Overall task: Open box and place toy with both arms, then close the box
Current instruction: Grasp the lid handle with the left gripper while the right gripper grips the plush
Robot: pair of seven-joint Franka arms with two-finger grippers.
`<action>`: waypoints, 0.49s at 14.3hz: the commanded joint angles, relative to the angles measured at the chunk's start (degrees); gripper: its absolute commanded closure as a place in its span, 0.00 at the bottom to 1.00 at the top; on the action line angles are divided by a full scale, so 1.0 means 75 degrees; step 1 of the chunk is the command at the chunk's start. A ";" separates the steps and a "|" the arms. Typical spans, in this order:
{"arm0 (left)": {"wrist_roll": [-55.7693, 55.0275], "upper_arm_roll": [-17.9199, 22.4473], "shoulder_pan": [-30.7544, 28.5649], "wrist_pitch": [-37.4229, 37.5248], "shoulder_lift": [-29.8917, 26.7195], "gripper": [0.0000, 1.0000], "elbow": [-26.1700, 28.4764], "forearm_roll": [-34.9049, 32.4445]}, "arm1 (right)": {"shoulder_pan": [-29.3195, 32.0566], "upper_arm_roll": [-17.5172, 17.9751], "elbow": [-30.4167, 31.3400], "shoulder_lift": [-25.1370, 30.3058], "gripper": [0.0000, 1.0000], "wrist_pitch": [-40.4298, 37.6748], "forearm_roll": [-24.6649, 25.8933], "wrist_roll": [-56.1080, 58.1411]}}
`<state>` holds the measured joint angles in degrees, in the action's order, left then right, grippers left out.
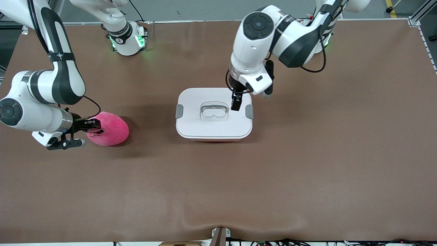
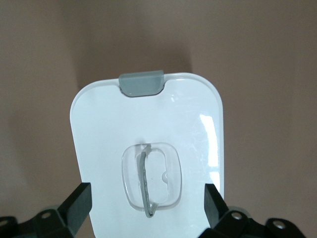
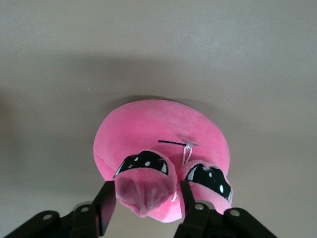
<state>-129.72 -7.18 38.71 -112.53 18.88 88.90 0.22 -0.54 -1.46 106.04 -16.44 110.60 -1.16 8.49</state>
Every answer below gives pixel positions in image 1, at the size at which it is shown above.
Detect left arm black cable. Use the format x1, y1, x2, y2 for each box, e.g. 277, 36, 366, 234
225, 5, 346, 93

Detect pink plush toy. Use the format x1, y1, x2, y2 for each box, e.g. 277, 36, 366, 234
86, 111, 130, 147

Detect pink plastic box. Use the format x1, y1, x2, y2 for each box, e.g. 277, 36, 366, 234
178, 135, 251, 142

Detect aluminium corner post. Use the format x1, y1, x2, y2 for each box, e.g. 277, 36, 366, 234
408, 0, 437, 27

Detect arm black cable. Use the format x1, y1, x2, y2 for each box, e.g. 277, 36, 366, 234
27, 0, 101, 119
225, 5, 346, 93

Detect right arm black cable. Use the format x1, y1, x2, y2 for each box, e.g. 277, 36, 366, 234
27, 0, 101, 119

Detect brown table mat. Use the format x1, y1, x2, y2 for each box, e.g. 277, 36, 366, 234
0, 19, 437, 244

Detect white box lid grey latches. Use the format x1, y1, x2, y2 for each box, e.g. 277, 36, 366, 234
175, 88, 254, 139

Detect black base cable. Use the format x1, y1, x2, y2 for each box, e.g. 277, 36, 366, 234
128, 0, 145, 23

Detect black caster wheel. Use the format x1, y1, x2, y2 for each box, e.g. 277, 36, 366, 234
386, 0, 403, 13

